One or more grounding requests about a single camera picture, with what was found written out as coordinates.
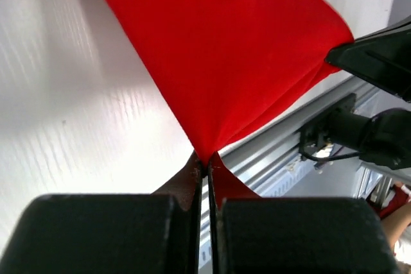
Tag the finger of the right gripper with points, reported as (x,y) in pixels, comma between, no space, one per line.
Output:
(381,58)

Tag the red t shirt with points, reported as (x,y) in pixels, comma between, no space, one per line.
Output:
(228,67)

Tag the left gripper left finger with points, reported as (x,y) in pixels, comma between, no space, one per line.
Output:
(111,233)

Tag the aluminium mounting rail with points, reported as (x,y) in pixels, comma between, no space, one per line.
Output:
(347,178)

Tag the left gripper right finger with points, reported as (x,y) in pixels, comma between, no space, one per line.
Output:
(251,234)

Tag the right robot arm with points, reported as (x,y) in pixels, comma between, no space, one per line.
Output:
(385,139)

